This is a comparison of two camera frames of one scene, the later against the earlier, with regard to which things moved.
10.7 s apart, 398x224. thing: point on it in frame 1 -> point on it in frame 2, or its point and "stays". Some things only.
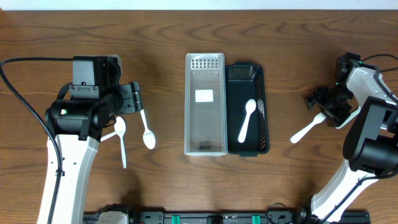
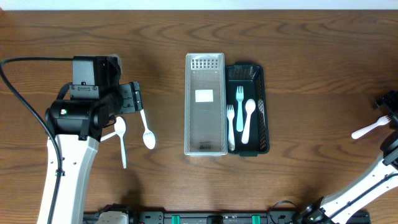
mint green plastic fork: x=351 y=117 -> x=239 y=96
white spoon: x=119 y=128 stays
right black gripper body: x=328 y=106 -> x=388 y=101
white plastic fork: x=318 y=119 -> x=230 y=112
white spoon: x=107 y=136 stays
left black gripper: x=135 y=98 stays
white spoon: x=148 y=137 stays
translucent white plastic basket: x=206 y=108 stays
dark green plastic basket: x=245 y=81 stays
